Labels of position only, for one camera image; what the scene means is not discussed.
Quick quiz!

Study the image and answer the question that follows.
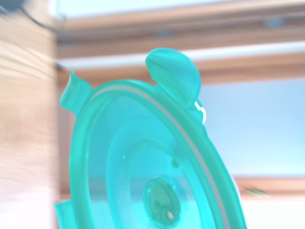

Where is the round teal plastic container lid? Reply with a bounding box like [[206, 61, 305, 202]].
[[54, 47, 248, 229]]

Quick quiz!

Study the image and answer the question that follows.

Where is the black cable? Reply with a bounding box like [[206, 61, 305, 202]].
[[0, 0, 69, 36]]

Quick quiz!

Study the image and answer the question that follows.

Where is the wooden window frame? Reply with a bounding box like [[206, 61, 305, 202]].
[[56, 1, 305, 200]]

